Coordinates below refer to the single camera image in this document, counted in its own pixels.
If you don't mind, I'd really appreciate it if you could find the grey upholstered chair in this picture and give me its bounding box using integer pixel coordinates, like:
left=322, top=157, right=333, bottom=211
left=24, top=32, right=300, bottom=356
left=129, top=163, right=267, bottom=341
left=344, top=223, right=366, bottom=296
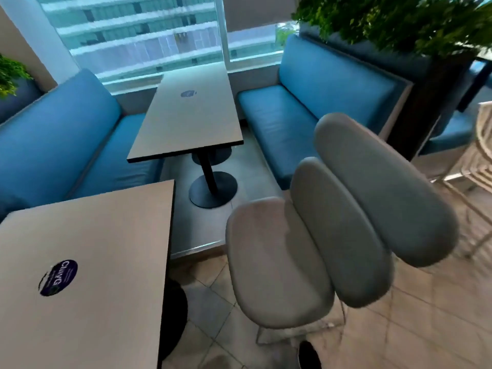
left=225, top=113, right=460, bottom=344

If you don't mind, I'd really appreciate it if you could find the metal floor edge strip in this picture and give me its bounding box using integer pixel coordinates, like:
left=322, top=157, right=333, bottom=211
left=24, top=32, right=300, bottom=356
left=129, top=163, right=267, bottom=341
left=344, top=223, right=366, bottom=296
left=171, top=245, right=228, bottom=260

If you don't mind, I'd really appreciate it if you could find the black round table base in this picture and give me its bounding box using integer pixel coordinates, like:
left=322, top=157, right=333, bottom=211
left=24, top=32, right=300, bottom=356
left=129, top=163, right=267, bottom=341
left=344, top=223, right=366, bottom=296
left=159, top=279, right=189, bottom=362

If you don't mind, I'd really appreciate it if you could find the white table black edge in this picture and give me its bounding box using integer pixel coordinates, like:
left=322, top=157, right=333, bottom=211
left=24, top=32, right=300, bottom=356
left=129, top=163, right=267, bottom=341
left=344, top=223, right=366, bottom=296
left=0, top=179, right=176, bottom=369

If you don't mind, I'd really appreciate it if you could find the grey window blind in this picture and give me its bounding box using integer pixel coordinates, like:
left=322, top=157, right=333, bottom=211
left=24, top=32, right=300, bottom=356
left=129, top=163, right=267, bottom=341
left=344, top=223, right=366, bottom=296
left=222, top=0, right=300, bottom=33

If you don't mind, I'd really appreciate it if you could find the large window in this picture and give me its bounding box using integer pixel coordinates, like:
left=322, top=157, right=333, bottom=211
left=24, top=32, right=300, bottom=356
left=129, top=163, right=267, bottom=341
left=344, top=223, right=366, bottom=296
left=34, top=0, right=299, bottom=83

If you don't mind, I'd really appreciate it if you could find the black shoe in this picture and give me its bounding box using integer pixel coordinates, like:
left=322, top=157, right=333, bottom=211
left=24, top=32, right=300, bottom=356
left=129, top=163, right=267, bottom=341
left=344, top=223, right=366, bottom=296
left=298, top=340, right=322, bottom=369

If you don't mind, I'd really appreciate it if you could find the large green plant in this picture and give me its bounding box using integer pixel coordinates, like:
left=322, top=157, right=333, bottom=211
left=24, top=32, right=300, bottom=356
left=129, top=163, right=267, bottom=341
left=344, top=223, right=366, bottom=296
left=291, top=0, right=492, bottom=58

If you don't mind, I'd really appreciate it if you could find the dark planter box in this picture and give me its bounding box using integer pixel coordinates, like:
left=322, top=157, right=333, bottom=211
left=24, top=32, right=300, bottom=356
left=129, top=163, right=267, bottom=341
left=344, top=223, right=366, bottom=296
left=0, top=78, right=43, bottom=124

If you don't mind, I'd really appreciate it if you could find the white table with black frame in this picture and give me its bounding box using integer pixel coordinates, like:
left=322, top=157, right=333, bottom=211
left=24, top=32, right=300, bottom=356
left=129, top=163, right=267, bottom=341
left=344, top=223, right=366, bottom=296
left=127, top=61, right=245, bottom=164

